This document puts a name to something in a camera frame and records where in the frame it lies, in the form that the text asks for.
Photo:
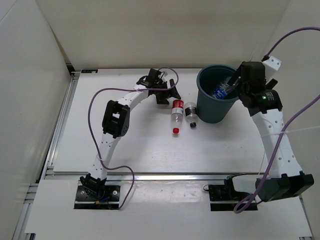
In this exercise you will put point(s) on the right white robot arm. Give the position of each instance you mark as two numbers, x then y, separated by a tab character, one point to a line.
284	177

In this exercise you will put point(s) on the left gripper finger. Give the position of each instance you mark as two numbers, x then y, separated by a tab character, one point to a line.
162	101
173	92

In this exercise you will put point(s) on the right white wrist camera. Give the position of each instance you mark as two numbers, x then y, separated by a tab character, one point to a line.
272	65

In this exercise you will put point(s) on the red label plastic bottle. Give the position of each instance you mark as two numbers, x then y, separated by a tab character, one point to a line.
177	113

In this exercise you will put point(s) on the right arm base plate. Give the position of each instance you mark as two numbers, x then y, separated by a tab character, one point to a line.
223	197

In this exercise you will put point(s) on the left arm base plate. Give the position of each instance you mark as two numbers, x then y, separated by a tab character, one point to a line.
108	199

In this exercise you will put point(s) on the dark teal plastic bin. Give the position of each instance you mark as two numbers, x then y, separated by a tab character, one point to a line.
210	109

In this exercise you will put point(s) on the blue label Aquafina bottle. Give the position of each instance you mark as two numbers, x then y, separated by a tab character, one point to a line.
224	88

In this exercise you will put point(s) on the aluminium front rail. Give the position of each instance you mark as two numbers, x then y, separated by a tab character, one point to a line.
119	176

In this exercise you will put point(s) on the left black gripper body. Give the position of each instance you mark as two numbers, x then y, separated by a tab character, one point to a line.
164	93

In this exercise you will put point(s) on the black label plastic bottle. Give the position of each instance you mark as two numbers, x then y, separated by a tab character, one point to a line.
191	115

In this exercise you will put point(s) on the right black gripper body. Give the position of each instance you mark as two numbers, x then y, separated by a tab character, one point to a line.
241	91

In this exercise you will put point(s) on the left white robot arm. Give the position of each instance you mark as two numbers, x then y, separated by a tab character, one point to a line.
116	122

